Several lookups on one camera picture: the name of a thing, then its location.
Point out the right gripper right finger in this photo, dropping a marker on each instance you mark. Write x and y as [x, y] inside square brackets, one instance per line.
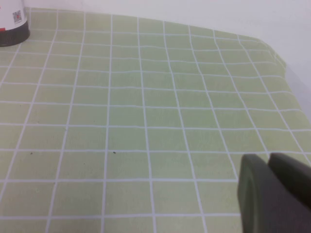
[296, 179]

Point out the black mesh pen holder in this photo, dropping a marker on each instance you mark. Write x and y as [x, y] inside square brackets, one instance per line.
[14, 34]

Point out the green checked tablecloth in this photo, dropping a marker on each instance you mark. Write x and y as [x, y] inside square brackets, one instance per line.
[145, 109]

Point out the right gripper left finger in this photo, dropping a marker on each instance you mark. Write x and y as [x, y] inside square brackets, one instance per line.
[267, 206]

